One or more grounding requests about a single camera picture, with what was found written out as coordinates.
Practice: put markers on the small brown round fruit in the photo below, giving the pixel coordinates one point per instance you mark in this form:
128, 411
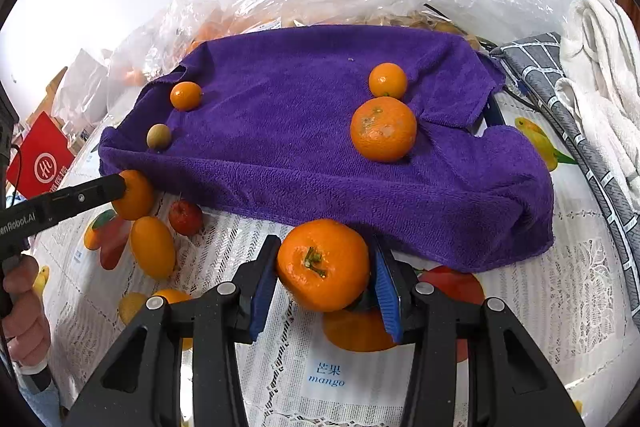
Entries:
159, 137

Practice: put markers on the white plastic bag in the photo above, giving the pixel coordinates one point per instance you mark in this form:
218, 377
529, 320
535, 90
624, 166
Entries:
82, 87

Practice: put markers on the crumpled clear plastic bag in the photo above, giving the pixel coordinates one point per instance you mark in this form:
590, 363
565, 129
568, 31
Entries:
490, 2

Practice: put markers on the red paper bag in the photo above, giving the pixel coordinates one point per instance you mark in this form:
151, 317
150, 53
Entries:
42, 157

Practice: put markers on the oval orange fruit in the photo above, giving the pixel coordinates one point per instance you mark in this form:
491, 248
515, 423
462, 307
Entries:
152, 248

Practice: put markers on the orange mandarin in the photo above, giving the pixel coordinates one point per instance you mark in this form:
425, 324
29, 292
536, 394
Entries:
322, 264
383, 129
387, 80
137, 199
186, 96
175, 294

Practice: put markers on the person's left forearm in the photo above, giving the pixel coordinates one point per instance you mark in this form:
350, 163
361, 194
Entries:
42, 397

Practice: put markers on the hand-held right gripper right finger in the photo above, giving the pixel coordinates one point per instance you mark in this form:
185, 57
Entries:
387, 292

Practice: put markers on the grey checked cloth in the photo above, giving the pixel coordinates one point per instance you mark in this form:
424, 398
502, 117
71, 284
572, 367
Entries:
550, 97

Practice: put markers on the person's left hand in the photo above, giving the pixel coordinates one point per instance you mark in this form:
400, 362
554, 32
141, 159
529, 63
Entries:
27, 332

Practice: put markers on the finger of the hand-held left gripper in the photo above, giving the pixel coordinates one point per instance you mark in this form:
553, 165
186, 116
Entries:
85, 199

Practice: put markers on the white towel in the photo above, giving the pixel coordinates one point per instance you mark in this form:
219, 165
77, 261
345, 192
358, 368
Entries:
605, 82

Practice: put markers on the small red fruit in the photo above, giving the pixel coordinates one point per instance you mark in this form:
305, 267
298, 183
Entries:
185, 218

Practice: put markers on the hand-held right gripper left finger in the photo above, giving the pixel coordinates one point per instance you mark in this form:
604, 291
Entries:
262, 302

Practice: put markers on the clear plastic bag of oranges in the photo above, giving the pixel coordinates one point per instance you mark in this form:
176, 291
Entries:
165, 32

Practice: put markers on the purple towel covered tray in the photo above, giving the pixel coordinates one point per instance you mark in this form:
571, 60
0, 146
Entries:
300, 157

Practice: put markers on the fruit print tablecloth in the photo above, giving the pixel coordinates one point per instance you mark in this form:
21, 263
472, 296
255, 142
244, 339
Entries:
550, 307

